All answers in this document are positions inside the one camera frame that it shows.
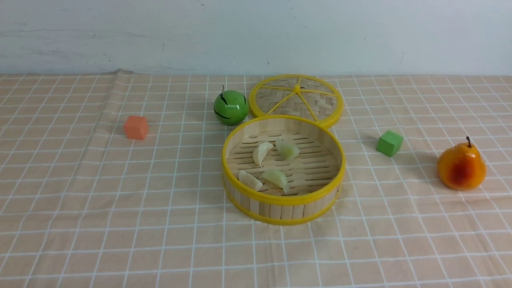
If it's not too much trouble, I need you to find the white dumpling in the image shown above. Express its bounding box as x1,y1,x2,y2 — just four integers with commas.
252,142,274,168

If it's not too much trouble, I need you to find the pale green dumpling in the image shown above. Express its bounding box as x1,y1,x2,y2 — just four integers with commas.
261,168,290,194
275,139,300,161

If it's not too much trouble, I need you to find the bamboo steamer tray yellow rim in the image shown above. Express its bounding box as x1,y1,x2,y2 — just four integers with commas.
221,115,346,225

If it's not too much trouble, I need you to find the bamboo steamer lid yellow rim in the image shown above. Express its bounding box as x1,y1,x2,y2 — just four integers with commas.
248,74,344,129

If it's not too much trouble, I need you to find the green toy apple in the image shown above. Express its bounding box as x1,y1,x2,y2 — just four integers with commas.
214,85,249,126

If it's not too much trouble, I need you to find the orange foam cube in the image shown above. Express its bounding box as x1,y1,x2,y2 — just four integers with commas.
123,115,149,140

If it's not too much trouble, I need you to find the green foam cube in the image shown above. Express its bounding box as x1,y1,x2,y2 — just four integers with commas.
376,130,404,158

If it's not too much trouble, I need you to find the checkered beige tablecloth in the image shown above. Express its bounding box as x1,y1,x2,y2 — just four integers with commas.
0,71,512,288

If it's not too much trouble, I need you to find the orange yellow toy pear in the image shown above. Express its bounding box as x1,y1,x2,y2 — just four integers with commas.
437,136,487,191

